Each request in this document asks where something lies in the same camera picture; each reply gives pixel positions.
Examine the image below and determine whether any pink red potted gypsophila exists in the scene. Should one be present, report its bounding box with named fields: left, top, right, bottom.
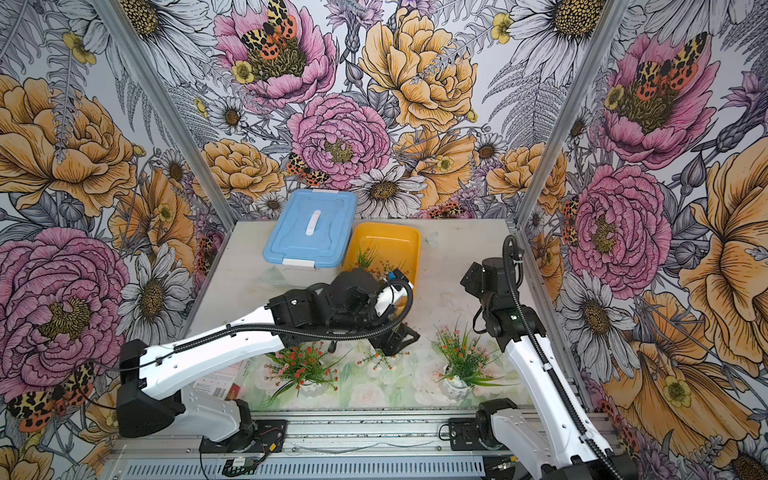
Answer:
left=265, top=341, right=340, bottom=399

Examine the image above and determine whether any right aluminium corner post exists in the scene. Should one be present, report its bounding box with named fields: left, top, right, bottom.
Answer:
left=515, top=0, right=631, bottom=230

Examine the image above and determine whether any aluminium corner post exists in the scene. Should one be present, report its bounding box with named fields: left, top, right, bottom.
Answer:
left=94, top=1, right=237, bottom=231
left=515, top=0, right=631, bottom=230

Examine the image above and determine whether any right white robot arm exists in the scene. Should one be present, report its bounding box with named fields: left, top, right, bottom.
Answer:
left=461, top=235, right=639, bottom=479

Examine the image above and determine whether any orange flower potted plant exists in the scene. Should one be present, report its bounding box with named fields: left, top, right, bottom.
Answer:
left=356, top=349, right=411, bottom=371
left=433, top=326, right=517, bottom=403

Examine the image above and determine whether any left aluminium corner post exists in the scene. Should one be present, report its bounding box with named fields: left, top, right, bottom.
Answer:
left=94, top=1, right=237, bottom=231

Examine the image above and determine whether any blue lid storage box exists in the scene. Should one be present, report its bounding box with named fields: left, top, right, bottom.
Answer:
left=263, top=189, right=358, bottom=269

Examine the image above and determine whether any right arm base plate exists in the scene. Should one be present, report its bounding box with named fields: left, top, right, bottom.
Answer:
left=448, top=417, right=501, bottom=451

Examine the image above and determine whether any pink white paper card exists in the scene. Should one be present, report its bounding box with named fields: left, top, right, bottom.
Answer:
left=193, top=362, right=243, bottom=400

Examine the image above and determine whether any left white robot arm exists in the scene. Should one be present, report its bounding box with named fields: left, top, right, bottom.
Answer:
left=116, top=269, right=414, bottom=448

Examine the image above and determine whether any aluminium rail frame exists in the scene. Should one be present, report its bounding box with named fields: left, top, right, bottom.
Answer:
left=100, top=409, right=530, bottom=479

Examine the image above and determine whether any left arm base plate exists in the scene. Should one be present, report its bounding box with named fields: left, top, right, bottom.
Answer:
left=199, top=419, right=288, bottom=454

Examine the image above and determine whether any yellow plastic tray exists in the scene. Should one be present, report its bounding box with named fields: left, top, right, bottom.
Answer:
left=340, top=222, right=422, bottom=291

